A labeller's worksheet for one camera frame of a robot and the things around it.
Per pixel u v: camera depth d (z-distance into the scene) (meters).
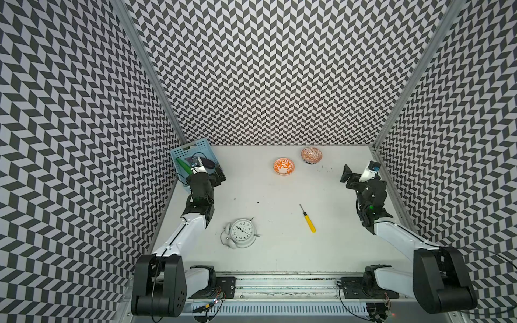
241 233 0.83
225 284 0.73
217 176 0.78
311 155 1.12
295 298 0.72
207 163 1.11
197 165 0.70
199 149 1.16
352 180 0.76
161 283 0.40
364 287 0.71
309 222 0.90
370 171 0.71
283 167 1.08
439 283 0.41
